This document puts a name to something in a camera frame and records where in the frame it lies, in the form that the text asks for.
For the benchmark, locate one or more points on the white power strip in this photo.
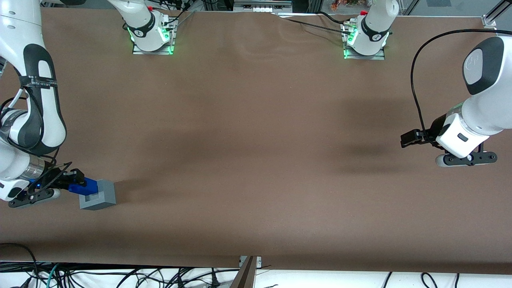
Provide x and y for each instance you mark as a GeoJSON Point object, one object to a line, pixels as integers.
{"type": "Point", "coordinates": [262, 8]}

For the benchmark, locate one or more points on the brown table cover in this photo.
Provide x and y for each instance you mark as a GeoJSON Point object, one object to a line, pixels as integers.
{"type": "Point", "coordinates": [256, 160]}

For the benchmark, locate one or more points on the aluminium profile beam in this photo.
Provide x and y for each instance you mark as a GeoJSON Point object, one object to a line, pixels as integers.
{"type": "Point", "coordinates": [244, 276]}

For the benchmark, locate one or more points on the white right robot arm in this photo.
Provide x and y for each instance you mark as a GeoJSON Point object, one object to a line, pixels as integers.
{"type": "Point", "coordinates": [14, 40]}

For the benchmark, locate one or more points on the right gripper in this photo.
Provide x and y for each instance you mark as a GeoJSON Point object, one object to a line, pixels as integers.
{"type": "Point", "coordinates": [60, 179]}

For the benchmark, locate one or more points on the aluminium corner bracket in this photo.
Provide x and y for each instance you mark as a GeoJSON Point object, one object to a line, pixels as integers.
{"type": "Point", "coordinates": [488, 20]}

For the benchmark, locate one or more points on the blue plastic part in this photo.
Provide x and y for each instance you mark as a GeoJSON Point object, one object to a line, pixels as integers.
{"type": "Point", "coordinates": [88, 186]}

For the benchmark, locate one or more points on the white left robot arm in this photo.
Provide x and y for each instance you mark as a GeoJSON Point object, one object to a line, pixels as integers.
{"type": "Point", "coordinates": [492, 108]}

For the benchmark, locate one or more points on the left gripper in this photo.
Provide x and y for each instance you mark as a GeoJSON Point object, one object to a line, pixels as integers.
{"type": "Point", "coordinates": [435, 128]}

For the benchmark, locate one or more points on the gray cube base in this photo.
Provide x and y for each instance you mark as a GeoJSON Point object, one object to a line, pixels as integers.
{"type": "Point", "coordinates": [107, 196]}

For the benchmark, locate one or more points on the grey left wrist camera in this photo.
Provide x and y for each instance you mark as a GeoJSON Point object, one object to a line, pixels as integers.
{"type": "Point", "coordinates": [468, 159]}

